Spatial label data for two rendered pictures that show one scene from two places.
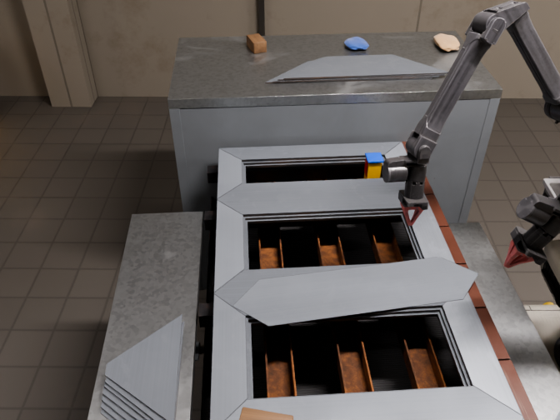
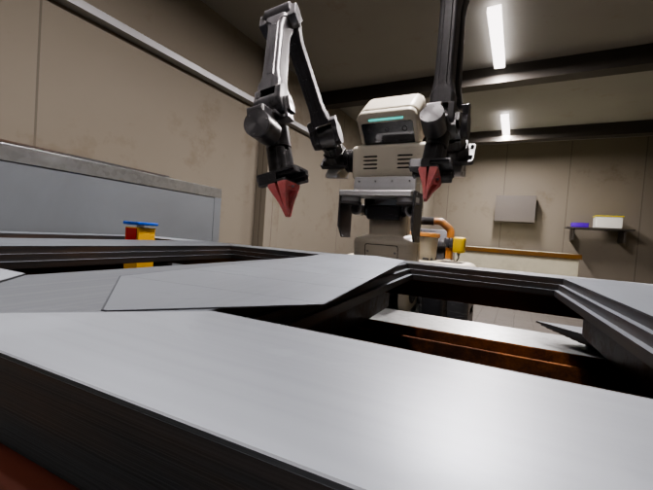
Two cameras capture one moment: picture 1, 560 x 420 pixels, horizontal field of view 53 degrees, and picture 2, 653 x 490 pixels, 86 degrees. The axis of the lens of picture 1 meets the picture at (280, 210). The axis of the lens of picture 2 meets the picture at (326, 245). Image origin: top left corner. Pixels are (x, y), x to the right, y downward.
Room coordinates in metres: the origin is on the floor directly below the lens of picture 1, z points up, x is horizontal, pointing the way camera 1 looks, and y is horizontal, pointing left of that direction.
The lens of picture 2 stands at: (0.89, 0.24, 0.89)
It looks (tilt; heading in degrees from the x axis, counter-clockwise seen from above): 2 degrees down; 298
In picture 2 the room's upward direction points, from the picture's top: 4 degrees clockwise
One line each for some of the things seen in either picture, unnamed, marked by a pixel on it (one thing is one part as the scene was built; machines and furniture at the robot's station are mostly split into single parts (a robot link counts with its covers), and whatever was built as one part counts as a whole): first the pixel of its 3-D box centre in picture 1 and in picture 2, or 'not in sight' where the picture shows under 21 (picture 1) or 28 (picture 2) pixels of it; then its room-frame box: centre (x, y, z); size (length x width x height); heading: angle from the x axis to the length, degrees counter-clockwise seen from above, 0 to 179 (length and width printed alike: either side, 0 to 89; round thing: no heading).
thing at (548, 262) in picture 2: not in sight; (512, 271); (0.87, -7.28, 0.43); 2.23 x 1.80 x 0.85; 89
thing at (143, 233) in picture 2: (371, 180); (138, 262); (1.77, -0.36, 0.78); 0.05 x 0.05 x 0.19; 4
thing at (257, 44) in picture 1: (256, 43); not in sight; (2.39, 0.10, 1.07); 0.10 x 0.06 x 0.05; 22
